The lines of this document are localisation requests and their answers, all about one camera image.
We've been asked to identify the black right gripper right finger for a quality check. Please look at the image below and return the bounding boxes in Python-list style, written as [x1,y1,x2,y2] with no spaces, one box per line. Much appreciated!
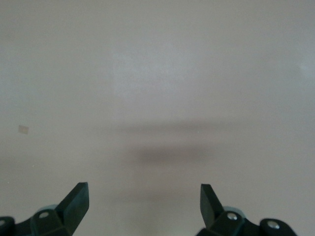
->
[196,183,264,236]

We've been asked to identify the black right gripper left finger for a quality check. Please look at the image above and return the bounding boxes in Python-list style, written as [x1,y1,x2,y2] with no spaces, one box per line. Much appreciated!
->
[13,182,89,236]

